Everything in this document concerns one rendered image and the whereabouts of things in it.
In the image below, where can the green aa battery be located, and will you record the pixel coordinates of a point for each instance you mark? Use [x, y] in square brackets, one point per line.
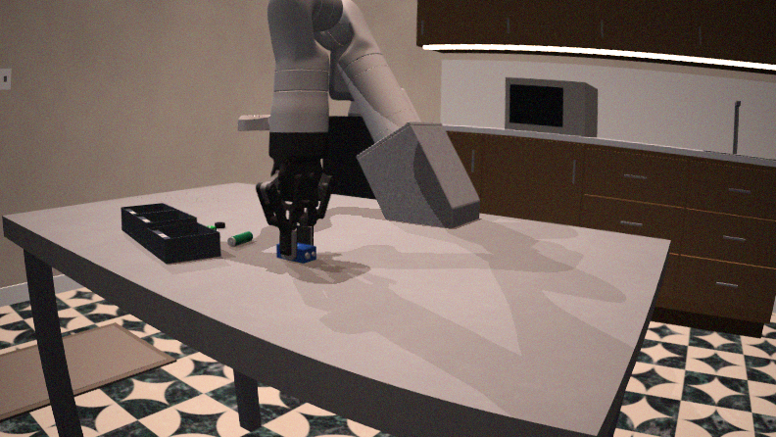
[239, 239]

